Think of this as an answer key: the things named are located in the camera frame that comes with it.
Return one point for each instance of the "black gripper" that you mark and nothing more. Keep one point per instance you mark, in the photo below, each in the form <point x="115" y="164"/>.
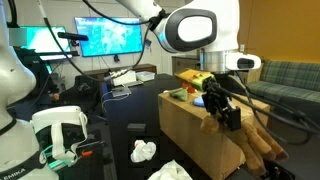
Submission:
<point x="216" y="103"/>

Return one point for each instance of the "brown moose doll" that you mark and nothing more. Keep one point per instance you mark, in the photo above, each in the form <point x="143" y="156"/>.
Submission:
<point x="256" y="144"/>

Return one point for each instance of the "blue sponge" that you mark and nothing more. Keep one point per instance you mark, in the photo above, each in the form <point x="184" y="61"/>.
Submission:
<point x="198" y="101"/>

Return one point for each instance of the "orange carrot plush green leaves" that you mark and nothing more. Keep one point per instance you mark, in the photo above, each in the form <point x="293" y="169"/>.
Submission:
<point x="182" y="92"/>

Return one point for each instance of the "large white towel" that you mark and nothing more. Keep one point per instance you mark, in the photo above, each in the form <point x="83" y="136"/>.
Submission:
<point x="171" y="171"/>

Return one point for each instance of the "small white cloth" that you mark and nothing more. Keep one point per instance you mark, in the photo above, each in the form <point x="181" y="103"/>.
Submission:
<point x="142" y="151"/>

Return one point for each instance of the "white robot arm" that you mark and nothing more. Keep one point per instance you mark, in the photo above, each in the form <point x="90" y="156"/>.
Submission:
<point x="209" y="24"/>

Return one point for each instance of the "large cardboard box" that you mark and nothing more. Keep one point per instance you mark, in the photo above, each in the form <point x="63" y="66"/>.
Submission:
<point x="215" y="153"/>

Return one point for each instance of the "white box on desk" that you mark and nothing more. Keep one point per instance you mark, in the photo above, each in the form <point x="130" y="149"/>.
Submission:
<point x="119" y="78"/>

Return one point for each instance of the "green plaid sofa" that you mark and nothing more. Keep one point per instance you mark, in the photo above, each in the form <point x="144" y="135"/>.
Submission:
<point x="279" y="79"/>

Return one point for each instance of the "wooden low cabinet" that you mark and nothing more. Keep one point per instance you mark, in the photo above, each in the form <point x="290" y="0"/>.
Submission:
<point x="181" y="62"/>

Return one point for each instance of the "white VR headset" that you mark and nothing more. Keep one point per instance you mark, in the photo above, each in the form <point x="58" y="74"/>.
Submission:
<point x="55" y="118"/>

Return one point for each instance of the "person in black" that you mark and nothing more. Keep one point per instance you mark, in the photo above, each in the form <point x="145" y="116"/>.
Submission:
<point x="45" y="91"/>

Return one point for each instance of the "right wall monitor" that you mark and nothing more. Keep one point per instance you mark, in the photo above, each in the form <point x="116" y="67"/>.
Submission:
<point x="122" y="35"/>

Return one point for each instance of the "wall monitor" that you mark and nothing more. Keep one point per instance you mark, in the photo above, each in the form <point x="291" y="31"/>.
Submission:
<point x="122" y="35"/>
<point x="40" y="39"/>

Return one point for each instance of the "black camera on stand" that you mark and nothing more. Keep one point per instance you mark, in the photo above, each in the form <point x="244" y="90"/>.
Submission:
<point x="72" y="36"/>

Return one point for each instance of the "left wall monitor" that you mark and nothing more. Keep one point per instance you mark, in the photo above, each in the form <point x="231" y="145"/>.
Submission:
<point x="40" y="39"/>

